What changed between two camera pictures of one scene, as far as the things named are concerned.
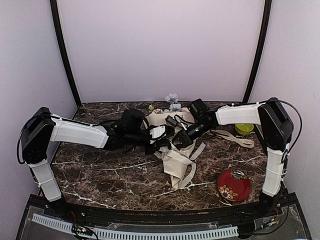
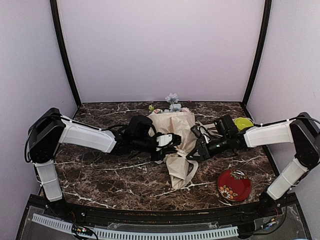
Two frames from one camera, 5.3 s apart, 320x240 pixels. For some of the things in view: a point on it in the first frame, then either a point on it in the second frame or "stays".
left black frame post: (58, 34) stays
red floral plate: (233, 185) stays
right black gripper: (184, 138) to (204, 151)
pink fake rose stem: (185, 109) stays
